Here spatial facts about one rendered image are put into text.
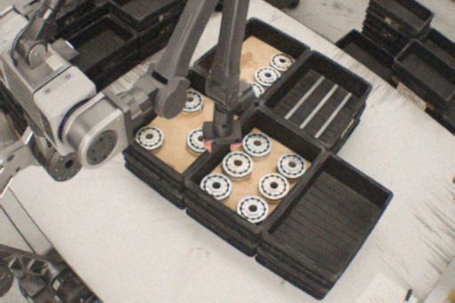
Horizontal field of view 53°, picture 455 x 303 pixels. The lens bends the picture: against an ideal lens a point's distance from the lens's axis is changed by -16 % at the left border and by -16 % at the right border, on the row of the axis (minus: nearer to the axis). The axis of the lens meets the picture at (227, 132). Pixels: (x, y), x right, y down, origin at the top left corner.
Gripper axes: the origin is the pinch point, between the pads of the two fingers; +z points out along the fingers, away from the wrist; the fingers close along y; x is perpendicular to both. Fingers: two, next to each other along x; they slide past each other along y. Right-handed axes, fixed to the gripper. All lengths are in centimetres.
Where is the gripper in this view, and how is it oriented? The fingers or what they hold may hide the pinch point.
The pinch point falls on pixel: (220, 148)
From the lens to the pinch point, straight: 156.4
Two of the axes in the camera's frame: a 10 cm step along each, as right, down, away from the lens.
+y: -9.9, 0.6, -1.3
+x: 1.3, 8.0, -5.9
